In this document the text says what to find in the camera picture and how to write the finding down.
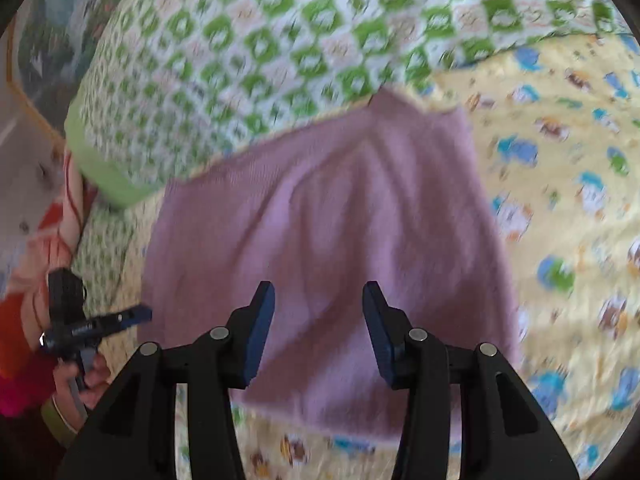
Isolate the purple knitted garment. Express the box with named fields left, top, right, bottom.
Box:
left=138, top=90, right=520, bottom=441

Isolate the person's left hand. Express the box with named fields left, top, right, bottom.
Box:
left=52, top=351, right=114, bottom=434

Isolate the gold picture frame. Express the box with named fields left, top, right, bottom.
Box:
left=4, top=14, right=66, bottom=141

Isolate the green checkered frog blanket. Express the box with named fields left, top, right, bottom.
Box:
left=65, top=0, right=629, bottom=207

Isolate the red white floral blanket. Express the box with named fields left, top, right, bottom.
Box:
left=0, top=144, right=101, bottom=380

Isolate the yellow bear print quilt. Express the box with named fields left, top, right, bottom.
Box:
left=72, top=35, right=639, bottom=479

